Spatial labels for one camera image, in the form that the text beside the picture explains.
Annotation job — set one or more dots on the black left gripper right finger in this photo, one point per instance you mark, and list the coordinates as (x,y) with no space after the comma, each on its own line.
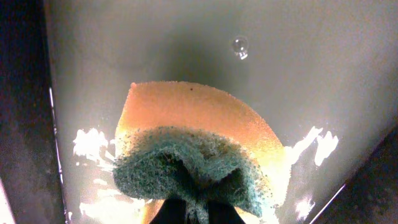
(221,213)

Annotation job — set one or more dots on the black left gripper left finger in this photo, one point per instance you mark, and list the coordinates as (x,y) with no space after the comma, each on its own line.
(173,211)

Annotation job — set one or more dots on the yellow green sponge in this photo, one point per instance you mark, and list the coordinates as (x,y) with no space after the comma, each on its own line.
(199,144)

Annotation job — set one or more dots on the green water tray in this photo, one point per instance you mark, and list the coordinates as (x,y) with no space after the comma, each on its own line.
(322,74)

